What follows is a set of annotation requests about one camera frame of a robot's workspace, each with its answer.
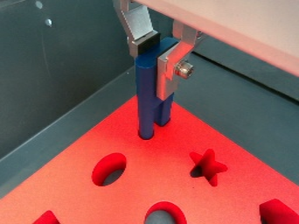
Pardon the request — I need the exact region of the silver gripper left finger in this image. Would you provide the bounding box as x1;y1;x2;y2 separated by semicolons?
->
114;0;160;58

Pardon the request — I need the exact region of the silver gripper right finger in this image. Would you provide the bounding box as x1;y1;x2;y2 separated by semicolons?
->
156;21;203;101

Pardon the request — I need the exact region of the blue square-circle peg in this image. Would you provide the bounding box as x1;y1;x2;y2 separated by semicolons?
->
135;38;178;139

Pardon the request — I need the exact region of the red shape-sorter block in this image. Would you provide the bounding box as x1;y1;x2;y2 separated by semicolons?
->
0;100;299;224

